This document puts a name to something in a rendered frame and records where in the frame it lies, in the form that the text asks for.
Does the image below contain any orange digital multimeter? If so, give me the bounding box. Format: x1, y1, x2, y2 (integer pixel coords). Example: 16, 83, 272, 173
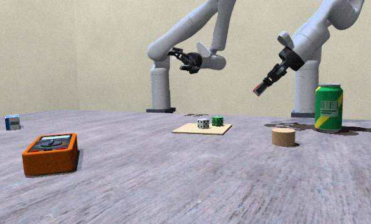
22, 134, 78, 175

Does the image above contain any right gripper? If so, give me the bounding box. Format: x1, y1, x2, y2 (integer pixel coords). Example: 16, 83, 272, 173
167, 47, 203, 74

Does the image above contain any white die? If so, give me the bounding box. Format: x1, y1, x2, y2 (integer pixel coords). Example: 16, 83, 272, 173
198, 118, 209, 128

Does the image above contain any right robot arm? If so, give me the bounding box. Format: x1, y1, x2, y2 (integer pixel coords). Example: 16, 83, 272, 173
148, 0, 236, 109

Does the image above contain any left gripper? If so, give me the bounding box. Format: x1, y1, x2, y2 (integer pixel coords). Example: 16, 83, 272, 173
254, 46, 304, 96

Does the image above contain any green soda can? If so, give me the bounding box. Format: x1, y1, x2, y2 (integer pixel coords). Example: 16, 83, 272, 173
315, 84, 343, 133

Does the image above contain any tan short cylinder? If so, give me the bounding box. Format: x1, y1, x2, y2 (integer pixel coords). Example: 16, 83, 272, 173
272, 128, 295, 146

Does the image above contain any green die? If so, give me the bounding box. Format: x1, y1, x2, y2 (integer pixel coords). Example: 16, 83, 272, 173
212, 116, 223, 127

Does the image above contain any beige flat mat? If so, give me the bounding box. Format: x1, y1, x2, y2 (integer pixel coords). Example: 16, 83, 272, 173
171, 123, 232, 135

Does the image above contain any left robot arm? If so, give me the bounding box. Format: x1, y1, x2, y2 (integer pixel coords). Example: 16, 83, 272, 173
277, 0, 365, 113

